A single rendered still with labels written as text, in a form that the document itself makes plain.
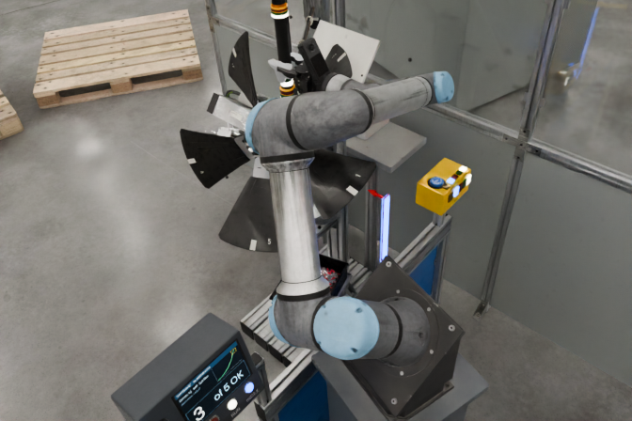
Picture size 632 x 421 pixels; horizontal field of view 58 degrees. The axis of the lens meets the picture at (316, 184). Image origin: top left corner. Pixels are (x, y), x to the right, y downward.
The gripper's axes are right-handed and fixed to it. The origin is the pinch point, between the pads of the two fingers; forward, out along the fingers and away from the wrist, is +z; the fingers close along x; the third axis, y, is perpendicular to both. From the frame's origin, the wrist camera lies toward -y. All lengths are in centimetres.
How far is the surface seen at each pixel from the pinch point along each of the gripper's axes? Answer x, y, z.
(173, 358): -70, 25, -36
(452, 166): 34, 42, -39
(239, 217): -21, 48, 3
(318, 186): -6.6, 32.8, -18.4
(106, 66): 76, 137, 276
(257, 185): -11.9, 40.7, 3.0
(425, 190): 21, 43, -37
